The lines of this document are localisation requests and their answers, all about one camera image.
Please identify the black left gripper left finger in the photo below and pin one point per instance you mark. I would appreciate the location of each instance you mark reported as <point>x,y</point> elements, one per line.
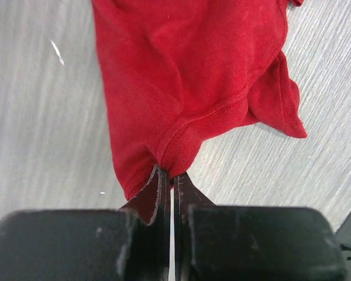
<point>129,243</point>

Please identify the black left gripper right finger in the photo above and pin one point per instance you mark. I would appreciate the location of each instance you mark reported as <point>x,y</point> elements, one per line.
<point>228,242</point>

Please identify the red t-shirt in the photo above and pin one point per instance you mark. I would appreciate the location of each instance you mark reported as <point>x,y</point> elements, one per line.
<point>177,73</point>

